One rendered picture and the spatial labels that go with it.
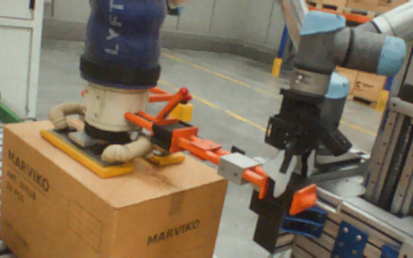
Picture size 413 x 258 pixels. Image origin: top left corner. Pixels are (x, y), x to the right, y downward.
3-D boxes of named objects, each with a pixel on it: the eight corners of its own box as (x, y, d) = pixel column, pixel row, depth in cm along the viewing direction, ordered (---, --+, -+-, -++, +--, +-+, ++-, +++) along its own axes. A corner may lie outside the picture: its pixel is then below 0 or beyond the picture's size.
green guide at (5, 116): (-31, 94, 289) (-31, 81, 286) (-14, 94, 296) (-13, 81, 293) (90, 198, 183) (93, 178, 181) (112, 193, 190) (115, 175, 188)
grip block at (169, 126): (147, 142, 112) (150, 120, 111) (175, 137, 119) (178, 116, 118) (169, 154, 107) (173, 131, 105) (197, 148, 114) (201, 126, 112)
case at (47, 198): (-2, 236, 147) (2, 124, 136) (98, 210, 176) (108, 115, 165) (98, 348, 110) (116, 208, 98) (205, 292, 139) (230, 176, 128)
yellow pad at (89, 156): (38, 134, 132) (39, 119, 130) (68, 131, 139) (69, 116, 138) (103, 179, 111) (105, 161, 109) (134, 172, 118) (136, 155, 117)
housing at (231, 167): (215, 175, 100) (219, 156, 98) (234, 169, 105) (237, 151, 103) (238, 187, 95) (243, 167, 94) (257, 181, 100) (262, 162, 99)
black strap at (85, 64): (64, 65, 124) (64, 51, 123) (129, 64, 141) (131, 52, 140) (109, 86, 110) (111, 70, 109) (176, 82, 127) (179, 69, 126)
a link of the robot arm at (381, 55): (393, 35, 89) (340, 24, 89) (413, 39, 78) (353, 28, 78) (382, 73, 91) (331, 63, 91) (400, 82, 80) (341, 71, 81)
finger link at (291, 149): (284, 174, 88) (302, 134, 89) (291, 177, 87) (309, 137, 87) (274, 169, 85) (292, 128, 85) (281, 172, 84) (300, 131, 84)
